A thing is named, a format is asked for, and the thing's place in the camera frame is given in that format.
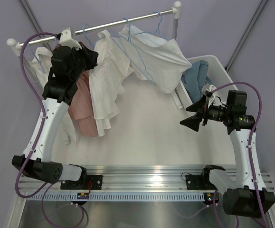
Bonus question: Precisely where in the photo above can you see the blue wire hanger far left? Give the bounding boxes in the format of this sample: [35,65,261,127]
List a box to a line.
[27,44,45,73]

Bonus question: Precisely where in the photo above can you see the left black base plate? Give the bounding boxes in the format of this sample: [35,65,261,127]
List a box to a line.
[60,174,103,190]

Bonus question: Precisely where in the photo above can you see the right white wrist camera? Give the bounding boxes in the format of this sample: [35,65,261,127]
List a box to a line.
[201,84,217,107]

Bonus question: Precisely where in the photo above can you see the white garment far left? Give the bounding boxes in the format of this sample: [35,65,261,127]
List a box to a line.
[29,47,77,145]

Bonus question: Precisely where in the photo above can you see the blue wire hanger right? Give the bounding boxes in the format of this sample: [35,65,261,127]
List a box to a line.
[135,11,169,41]

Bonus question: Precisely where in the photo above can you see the aluminium mounting rail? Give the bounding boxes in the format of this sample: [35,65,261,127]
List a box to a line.
[17,165,275,192]

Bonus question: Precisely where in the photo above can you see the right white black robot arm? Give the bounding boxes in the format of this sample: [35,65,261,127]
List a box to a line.
[180,90,275,219]

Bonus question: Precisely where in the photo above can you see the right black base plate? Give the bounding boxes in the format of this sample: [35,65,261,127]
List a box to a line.
[185,174,217,190]

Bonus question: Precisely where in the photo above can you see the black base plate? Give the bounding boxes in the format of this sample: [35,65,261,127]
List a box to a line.
[185,174,217,190]
[60,174,103,190]

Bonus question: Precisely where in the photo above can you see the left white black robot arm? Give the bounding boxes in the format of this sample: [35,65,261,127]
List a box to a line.
[11,42,98,190]

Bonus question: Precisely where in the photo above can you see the white plastic basket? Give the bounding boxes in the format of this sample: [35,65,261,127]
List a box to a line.
[176,55,232,108]

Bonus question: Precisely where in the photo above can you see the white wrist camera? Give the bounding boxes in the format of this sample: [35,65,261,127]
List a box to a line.
[201,84,217,107]
[59,27,82,50]

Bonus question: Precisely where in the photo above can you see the purple cable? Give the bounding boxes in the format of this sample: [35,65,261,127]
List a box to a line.
[207,81,270,228]
[13,33,88,225]

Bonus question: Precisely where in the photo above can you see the white skirt on right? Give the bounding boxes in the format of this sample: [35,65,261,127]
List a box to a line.
[119,25,192,94]

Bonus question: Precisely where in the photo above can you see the white slotted cable duct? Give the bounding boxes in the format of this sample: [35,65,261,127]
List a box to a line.
[29,192,205,202]

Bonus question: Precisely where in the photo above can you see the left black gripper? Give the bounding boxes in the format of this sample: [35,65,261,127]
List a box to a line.
[70,41,98,81]

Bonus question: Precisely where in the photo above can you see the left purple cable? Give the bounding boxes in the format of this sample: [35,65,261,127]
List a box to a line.
[13,33,88,225]

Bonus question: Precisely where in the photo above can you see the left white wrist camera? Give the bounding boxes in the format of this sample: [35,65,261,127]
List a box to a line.
[59,27,82,50]

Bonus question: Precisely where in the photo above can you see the blue wire hanger of skirt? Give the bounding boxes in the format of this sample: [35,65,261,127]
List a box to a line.
[111,18,156,86]

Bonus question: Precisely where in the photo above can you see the white ruffled dress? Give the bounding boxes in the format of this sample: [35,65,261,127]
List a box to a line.
[89,29,134,137]

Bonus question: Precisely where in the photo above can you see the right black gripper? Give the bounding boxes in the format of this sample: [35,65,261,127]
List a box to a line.
[180,95,231,132]

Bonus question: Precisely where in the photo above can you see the pink dress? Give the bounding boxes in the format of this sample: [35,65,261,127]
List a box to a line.
[59,70,98,143]

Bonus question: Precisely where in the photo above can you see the blue denim skirt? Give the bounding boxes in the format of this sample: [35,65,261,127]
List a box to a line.
[181,60,212,103]

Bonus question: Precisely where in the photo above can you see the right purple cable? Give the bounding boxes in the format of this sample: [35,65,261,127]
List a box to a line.
[207,81,270,228]

